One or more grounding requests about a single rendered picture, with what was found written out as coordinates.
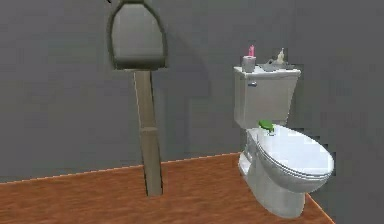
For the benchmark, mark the cream soap dispenser bottle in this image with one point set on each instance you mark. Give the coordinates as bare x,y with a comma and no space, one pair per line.
280,56

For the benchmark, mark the grey toilet paper roll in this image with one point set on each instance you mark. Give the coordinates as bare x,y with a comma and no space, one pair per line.
248,63

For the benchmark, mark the green round object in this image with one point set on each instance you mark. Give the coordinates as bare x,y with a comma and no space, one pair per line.
266,125

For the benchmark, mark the pink bottle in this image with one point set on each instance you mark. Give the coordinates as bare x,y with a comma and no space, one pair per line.
251,50

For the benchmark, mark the grey dish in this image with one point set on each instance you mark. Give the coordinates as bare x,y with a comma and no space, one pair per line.
270,66

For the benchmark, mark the white toilet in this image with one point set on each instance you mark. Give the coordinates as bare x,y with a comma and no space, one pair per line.
283,156

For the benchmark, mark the grey mailbox on post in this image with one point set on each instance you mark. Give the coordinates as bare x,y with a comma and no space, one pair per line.
138,36

